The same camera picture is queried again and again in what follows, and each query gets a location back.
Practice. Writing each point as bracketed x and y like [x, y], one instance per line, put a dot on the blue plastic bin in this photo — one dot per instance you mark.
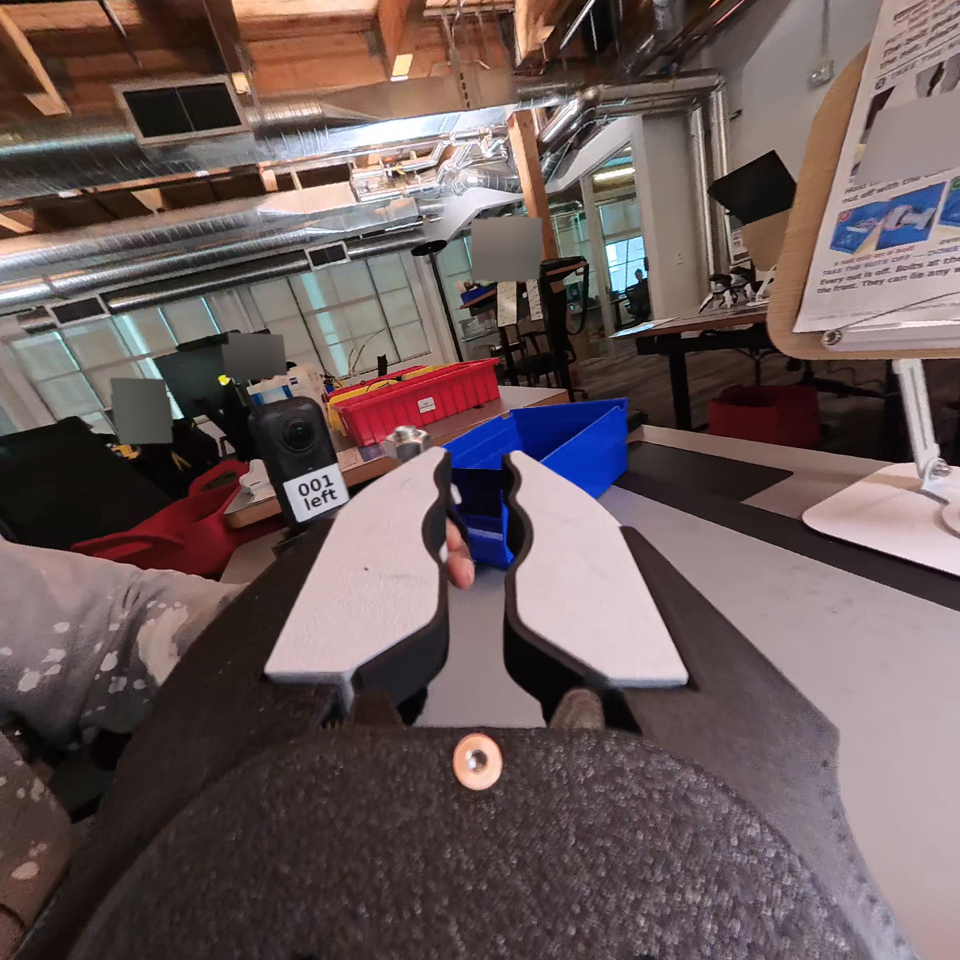
[577, 435]

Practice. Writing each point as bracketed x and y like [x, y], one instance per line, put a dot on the yellow plastic bin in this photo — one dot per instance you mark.
[390, 373]

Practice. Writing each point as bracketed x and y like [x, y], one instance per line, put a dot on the white plastic holder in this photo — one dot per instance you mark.
[259, 480]

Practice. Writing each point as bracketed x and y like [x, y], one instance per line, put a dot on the silver hex nut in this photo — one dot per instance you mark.
[405, 448]

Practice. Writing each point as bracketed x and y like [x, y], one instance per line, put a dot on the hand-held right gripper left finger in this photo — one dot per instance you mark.
[360, 585]

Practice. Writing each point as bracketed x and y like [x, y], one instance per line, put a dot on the black air vent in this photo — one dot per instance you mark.
[328, 255]
[79, 310]

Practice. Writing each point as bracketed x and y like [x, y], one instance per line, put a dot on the red plastic bin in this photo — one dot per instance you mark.
[420, 401]

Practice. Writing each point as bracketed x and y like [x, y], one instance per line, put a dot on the large ceiling air vent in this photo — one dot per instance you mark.
[180, 111]

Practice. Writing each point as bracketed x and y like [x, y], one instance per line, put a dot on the hanging paper sheets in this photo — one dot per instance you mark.
[506, 300]

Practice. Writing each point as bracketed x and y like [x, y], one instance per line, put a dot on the black gold jacket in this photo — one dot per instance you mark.
[187, 457]

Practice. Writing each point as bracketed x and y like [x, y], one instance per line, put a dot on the wipes canister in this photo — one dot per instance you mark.
[266, 391]

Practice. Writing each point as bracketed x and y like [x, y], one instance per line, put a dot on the wooden pillar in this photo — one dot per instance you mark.
[532, 180]

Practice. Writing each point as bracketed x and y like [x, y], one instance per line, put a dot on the black floor lamp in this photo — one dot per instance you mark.
[442, 300]

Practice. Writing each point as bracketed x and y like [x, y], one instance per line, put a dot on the small blue bin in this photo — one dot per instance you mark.
[478, 288]

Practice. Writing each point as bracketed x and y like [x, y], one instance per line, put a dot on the black light flag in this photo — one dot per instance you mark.
[754, 187]

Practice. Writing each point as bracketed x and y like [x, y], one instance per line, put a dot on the printed instruction sheet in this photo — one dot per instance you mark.
[885, 247]

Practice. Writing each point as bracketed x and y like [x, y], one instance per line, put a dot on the silver ventilation duct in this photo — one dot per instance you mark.
[187, 240]

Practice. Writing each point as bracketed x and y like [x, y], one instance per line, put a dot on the wooden table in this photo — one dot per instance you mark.
[697, 324]

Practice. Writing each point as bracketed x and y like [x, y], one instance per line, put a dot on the red floor bin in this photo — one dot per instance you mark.
[765, 416]

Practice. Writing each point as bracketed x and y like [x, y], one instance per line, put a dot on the black standing desk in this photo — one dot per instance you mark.
[559, 300]

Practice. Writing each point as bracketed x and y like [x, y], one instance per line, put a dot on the silver hex bolt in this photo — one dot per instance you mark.
[405, 430]

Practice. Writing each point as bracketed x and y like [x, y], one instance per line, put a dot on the red tote bag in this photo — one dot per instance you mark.
[165, 525]

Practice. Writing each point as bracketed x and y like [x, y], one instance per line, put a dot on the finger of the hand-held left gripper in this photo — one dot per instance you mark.
[444, 553]

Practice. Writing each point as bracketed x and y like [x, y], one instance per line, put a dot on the grey splattered sweatshirt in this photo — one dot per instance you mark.
[26, 825]

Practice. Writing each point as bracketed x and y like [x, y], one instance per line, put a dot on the wooden document board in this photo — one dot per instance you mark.
[802, 262]

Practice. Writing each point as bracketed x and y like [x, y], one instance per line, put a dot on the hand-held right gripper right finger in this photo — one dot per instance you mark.
[592, 592]

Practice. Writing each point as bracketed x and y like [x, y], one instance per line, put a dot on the person's left forearm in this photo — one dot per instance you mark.
[97, 637]

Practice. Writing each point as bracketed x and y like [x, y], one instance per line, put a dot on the white cardboard box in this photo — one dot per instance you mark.
[304, 379]

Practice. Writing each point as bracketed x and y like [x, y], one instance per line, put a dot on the spare gripper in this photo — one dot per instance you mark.
[744, 286]
[718, 292]

